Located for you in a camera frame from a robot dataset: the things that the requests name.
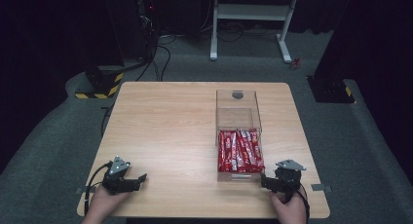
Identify black stand base yellow mark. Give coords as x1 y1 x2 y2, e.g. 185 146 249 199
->
306 75 357 105

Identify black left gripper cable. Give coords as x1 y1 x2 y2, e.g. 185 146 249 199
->
83 162 112 216

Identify black floor cables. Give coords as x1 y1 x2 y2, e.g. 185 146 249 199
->
134 33 178 83

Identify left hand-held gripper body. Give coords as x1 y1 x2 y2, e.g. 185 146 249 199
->
101 155 138 196

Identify person's left hand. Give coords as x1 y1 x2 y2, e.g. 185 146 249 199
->
81 184 131 224

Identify dark equipment rack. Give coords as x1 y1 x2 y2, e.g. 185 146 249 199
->
134 0 162 61

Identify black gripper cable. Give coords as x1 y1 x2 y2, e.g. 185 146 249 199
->
83 162 112 216
297 183 312 224

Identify grey tape strip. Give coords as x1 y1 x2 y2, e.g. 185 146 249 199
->
75 186 95 196
310 183 333 193

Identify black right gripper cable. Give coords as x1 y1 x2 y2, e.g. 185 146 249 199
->
297 183 312 224

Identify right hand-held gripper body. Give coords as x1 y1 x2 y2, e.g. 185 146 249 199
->
273 158 307 203

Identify person's right hand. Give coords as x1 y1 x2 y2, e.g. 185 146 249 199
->
268 187 308 224

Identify black yellow striped stand base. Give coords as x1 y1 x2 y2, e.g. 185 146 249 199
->
74 65 126 100

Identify white metal stand frame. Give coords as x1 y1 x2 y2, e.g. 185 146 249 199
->
209 0 300 64

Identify clear acrylic box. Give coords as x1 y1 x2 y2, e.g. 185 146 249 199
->
214 89 265 183

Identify pile of red snack packets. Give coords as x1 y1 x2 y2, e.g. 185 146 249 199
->
217 129 266 174

